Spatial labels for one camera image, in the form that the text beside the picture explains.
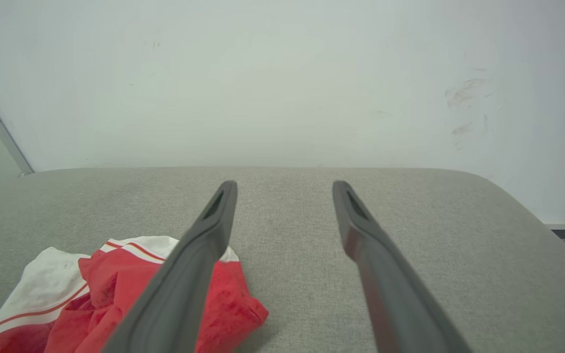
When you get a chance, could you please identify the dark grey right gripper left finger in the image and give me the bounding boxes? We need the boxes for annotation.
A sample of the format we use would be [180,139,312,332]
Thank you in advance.
[102,180,238,353]

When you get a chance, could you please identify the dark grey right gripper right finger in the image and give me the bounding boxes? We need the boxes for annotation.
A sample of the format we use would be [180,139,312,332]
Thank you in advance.
[332,180,472,353]

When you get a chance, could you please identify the red and white shirt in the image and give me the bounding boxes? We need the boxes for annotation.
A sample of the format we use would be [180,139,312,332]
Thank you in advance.
[0,236,269,353]

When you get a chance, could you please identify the grey metal door frame strip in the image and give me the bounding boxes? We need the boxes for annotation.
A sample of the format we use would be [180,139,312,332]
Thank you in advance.
[0,66,34,176]

